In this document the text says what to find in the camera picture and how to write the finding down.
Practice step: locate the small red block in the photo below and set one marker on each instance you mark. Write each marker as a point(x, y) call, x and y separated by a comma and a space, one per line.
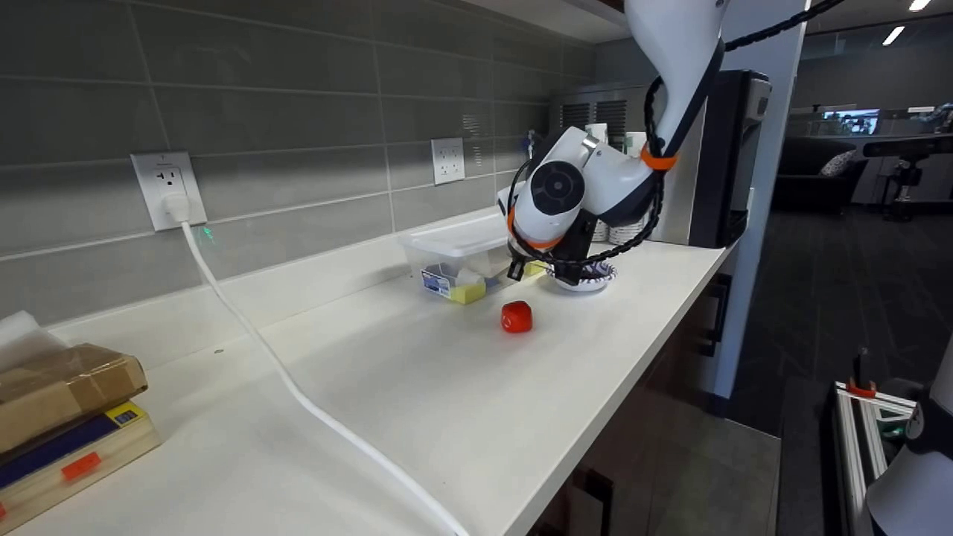
point(516, 316)

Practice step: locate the dark background sofa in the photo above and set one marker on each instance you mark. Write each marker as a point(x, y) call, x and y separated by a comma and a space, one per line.
point(809, 180)

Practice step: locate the black vented appliance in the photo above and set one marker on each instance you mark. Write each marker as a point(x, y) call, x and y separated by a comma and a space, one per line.
point(732, 159)

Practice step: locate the black background desk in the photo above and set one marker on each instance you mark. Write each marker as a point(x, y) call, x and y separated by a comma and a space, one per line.
point(909, 159)

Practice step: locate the blue white scrubber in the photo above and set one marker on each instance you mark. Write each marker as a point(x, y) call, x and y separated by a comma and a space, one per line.
point(432, 277)

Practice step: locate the long ceiling light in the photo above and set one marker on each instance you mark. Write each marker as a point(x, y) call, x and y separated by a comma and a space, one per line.
point(919, 4)
point(894, 37)

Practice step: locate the white wall outlet with plug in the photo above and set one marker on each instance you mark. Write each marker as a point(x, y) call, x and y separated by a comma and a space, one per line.
point(167, 189)

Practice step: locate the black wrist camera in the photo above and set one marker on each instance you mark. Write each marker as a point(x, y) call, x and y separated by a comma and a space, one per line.
point(516, 268)

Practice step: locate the aluminium frame with red clamp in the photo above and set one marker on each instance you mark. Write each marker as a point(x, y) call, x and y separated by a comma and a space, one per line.
point(851, 447)

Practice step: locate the patterned paper bowl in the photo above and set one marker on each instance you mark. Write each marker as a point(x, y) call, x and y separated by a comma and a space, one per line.
point(596, 283)

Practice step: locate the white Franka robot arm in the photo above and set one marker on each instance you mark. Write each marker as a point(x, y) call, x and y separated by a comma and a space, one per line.
point(614, 173)

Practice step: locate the white crumpled paper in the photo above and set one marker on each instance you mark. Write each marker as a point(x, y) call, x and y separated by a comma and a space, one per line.
point(26, 342)

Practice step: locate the yellow blue book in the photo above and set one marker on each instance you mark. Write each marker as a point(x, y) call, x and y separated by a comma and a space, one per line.
point(69, 464)

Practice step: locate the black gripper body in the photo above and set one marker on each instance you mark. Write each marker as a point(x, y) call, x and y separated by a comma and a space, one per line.
point(575, 240)

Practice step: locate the clear lidded plastic container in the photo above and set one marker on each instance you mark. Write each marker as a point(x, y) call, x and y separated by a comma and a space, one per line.
point(452, 247)

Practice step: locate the yellow sponge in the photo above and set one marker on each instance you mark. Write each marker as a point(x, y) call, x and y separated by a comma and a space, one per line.
point(534, 268)
point(467, 289)

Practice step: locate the dark wooden base cabinet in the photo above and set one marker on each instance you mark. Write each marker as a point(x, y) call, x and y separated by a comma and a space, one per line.
point(614, 464)

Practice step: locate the background computer monitor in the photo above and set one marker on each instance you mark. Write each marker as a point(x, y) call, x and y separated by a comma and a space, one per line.
point(851, 119)

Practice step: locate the brown cardboard box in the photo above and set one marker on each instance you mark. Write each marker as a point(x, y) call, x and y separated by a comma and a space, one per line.
point(60, 391)

